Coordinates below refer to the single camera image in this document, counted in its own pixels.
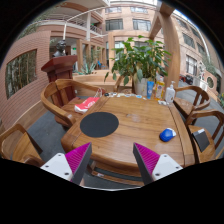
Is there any green plant in white pot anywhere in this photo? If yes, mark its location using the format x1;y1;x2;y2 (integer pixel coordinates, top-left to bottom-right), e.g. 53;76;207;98
103;34;173;98

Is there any wooden armchair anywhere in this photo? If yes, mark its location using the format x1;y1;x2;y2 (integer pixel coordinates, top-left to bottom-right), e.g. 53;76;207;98
173;85;212;119
184;109;224;164
0;123;46;168
113;75;134;94
40;78;104;129

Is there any white sculpture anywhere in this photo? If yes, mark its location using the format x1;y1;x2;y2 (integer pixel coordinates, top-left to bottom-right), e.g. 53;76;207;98
198;61;208;81

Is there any spiky green agave plant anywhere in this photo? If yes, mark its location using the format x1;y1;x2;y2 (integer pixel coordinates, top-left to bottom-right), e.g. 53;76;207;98
79;56;98;76

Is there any round dark grey mouse pad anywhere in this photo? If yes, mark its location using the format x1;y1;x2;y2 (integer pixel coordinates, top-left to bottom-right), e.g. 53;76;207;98
79;111;120;139

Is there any white pump bottle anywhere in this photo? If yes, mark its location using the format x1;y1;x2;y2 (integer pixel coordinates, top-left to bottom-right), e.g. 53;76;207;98
164;80;177;104

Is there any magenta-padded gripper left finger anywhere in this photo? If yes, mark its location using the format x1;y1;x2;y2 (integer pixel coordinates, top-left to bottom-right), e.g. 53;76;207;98
39;142;93;186

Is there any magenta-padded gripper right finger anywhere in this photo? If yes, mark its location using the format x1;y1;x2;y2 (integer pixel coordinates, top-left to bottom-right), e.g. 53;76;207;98
132;142;184;186

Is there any blue tube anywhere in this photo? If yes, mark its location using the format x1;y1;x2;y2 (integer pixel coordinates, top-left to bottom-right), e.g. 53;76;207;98
146;80;155;100

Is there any blue and white computer mouse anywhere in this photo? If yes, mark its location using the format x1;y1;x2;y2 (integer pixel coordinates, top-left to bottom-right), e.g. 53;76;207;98
159;127;178;143

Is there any black notebook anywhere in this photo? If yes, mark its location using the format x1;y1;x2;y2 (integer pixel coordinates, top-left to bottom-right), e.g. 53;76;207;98
192;128;211;153

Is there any yellow liquid bottle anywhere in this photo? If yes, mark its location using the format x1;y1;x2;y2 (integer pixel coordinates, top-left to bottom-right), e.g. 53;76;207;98
154;77;166;101

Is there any red-brown wooden pedestal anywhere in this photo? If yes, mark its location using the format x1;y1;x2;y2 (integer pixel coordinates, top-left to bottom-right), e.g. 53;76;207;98
40;54;79;101

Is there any dark bust statue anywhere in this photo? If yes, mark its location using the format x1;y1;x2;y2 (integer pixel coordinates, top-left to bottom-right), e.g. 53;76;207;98
51;39;68;58

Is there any red and white bag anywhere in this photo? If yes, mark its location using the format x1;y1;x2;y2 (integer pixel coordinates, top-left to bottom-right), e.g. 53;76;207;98
73;88;103;114

